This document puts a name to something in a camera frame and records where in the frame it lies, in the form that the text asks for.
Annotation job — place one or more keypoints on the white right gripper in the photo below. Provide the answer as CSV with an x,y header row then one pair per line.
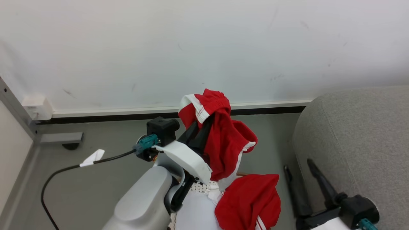
x,y
322,222

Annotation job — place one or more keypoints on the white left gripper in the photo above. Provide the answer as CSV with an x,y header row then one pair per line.
x,y
187,158

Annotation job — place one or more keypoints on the red shorts with white waistband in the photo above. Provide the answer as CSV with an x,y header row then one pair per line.
x,y
225,140

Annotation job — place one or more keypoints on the red garment with white stripes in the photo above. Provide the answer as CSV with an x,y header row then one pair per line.
x,y
249,201

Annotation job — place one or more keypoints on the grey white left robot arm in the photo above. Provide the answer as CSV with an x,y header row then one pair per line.
x,y
143,201

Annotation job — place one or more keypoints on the white perforated laundry basket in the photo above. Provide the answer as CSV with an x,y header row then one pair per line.
x,y
201,187

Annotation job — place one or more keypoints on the white cloth in basket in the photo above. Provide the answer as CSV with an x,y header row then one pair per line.
x,y
198,210

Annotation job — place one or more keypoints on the grey fabric sofa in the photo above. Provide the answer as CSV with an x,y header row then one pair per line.
x,y
358,143

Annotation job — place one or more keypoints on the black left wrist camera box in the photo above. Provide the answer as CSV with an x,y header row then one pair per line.
x,y
163,129

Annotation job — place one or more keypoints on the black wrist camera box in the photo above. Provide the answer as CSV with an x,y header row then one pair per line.
x,y
359,207
163,129

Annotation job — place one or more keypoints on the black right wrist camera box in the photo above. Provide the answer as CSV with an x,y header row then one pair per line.
x,y
359,207

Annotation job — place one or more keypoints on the black frame foot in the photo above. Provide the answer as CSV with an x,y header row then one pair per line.
x,y
71,146

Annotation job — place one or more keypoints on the white wall outlet box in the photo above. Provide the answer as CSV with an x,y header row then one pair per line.
x,y
37,107

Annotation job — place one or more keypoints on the grey metal frame post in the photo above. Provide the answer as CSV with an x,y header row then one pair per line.
x,y
19,111

